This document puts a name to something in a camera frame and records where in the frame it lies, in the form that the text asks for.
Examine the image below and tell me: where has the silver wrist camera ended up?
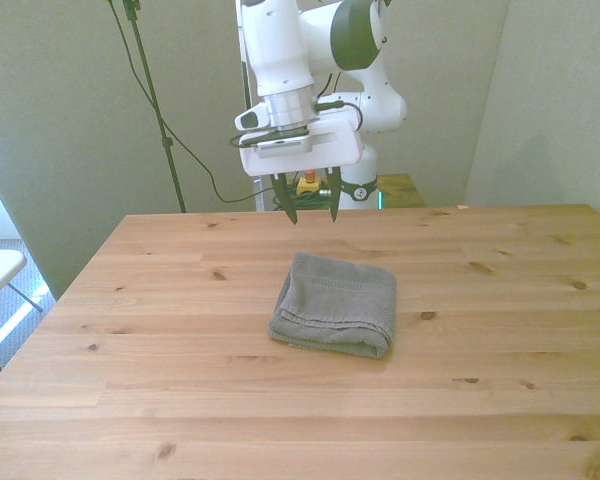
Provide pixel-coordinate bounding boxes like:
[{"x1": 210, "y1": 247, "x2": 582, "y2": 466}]
[{"x1": 252, "y1": 130, "x2": 315, "y2": 155}]

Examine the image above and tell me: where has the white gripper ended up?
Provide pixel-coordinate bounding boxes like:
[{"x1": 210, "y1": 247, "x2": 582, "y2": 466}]
[{"x1": 238, "y1": 115, "x2": 365, "y2": 225}]

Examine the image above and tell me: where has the black camera stand pole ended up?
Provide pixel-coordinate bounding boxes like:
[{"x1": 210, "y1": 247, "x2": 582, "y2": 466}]
[{"x1": 122, "y1": 0, "x2": 189, "y2": 214}]

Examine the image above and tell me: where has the yellow emergency stop button box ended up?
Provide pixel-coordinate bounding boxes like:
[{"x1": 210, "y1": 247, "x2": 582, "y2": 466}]
[{"x1": 296, "y1": 169, "x2": 331, "y2": 197}]

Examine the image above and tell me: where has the coiled black cable bundle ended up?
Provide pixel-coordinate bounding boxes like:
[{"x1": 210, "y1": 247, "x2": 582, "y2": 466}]
[{"x1": 271, "y1": 187, "x2": 339, "y2": 211}]

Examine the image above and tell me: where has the grey towel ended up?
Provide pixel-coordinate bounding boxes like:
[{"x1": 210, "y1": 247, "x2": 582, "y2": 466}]
[{"x1": 267, "y1": 251, "x2": 398, "y2": 360}]

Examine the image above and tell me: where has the black stand cable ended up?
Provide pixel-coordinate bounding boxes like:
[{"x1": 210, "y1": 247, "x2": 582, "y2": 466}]
[{"x1": 104, "y1": 0, "x2": 277, "y2": 204}]

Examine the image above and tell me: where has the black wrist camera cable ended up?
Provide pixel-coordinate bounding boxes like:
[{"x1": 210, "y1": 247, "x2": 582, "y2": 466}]
[{"x1": 228, "y1": 69, "x2": 365, "y2": 150}]

